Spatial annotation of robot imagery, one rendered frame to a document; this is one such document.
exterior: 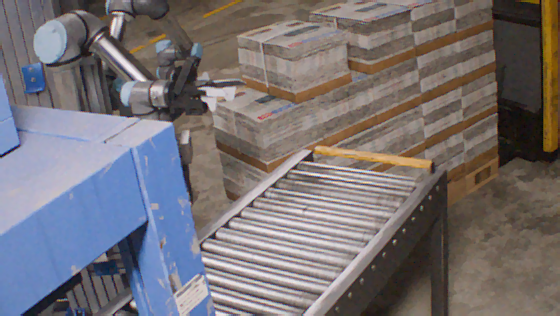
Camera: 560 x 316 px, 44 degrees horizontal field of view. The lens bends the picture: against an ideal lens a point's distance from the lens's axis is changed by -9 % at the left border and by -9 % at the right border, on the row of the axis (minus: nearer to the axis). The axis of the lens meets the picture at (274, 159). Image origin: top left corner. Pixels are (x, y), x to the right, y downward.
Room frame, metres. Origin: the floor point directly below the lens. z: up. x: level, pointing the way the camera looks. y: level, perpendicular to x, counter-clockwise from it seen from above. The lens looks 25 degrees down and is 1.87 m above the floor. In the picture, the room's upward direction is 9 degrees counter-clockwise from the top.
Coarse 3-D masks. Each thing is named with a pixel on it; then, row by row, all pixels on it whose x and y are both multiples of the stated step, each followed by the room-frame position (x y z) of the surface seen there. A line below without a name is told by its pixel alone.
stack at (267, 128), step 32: (416, 64) 3.09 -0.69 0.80; (448, 64) 3.21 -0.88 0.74; (256, 96) 2.89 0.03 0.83; (320, 96) 2.79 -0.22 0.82; (352, 96) 2.88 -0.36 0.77; (384, 96) 2.97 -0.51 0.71; (416, 96) 3.08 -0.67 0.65; (448, 96) 3.19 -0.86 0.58; (224, 128) 2.87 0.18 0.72; (256, 128) 2.65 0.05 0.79; (288, 128) 2.69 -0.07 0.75; (320, 128) 2.77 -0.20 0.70; (384, 128) 2.96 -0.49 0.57; (416, 128) 3.06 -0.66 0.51; (448, 128) 3.19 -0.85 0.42; (224, 160) 2.90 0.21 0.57; (320, 160) 2.77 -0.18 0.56; (352, 160) 2.85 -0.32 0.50; (448, 160) 3.18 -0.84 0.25; (448, 192) 3.18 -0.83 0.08
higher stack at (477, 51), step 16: (464, 0) 3.29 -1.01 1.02; (480, 0) 3.36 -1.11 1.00; (464, 16) 3.29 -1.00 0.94; (480, 16) 3.36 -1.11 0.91; (464, 48) 3.28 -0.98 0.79; (480, 48) 3.35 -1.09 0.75; (464, 64) 3.27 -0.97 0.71; (480, 64) 3.34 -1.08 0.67; (480, 80) 3.34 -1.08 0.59; (464, 96) 3.26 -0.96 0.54; (480, 96) 3.33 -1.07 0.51; (496, 96) 3.41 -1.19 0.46; (464, 112) 3.26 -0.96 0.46; (480, 112) 3.33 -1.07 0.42; (480, 128) 3.32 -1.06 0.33; (496, 128) 3.41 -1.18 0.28; (464, 144) 3.26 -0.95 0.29; (480, 144) 3.32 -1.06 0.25; (496, 144) 3.40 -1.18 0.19; (464, 160) 3.26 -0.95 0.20; (496, 160) 3.40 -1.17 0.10; (480, 176) 3.32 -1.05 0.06
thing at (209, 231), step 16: (288, 160) 2.30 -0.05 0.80; (304, 160) 2.31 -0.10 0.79; (272, 176) 2.20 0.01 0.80; (256, 192) 2.11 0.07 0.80; (240, 208) 2.02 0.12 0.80; (208, 224) 1.95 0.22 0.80; (224, 224) 1.94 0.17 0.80; (128, 288) 1.65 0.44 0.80; (112, 304) 1.58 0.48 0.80; (128, 304) 1.58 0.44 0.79
